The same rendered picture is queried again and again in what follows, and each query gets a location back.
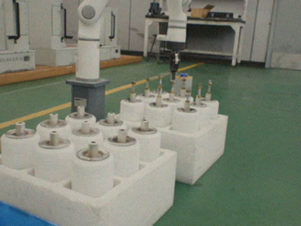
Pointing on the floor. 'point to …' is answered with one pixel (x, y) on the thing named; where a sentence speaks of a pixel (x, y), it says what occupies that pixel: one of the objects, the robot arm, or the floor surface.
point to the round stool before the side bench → (158, 50)
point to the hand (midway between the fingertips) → (173, 76)
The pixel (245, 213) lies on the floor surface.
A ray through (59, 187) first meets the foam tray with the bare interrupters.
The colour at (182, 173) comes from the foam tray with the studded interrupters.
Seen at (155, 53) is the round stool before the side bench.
